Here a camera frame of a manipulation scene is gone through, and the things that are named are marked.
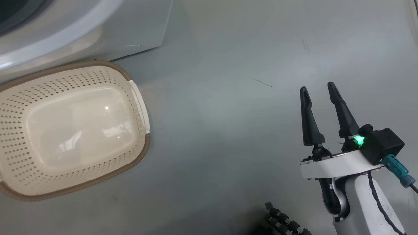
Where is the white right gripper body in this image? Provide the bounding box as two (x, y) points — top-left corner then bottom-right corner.
(300, 150), (384, 179)

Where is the teal-plug right camera cable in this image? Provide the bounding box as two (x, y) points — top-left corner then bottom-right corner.
(382, 155), (418, 194)

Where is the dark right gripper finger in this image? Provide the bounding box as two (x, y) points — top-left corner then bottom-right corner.
(300, 86), (330, 158)
(327, 82), (360, 151)

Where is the cream perforated laundry basket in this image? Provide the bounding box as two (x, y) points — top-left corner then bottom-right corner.
(0, 60), (151, 201)

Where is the black ribbed cable chain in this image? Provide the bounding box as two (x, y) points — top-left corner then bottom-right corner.
(253, 202), (311, 235)

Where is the white front-load washing machine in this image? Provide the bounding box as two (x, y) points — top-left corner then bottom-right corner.
(0, 0), (174, 83)

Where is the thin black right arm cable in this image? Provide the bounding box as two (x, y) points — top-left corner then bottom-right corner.
(367, 170), (405, 235)

